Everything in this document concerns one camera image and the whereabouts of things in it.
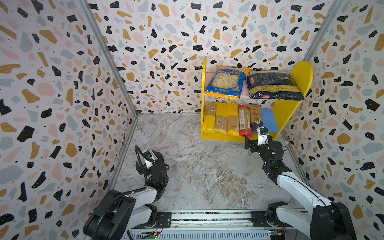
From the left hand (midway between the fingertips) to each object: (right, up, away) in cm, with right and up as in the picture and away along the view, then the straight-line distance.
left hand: (145, 154), depth 81 cm
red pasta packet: (+57, +17, +11) cm, 61 cm away
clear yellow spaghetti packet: (+43, +18, +13) cm, 48 cm away
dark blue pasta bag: (+66, +22, +16) cm, 71 cm away
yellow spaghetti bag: (+36, +22, +17) cm, 45 cm away
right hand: (+58, +13, 0) cm, 60 cm away
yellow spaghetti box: (+50, +16, +11) cm, 54 cm away
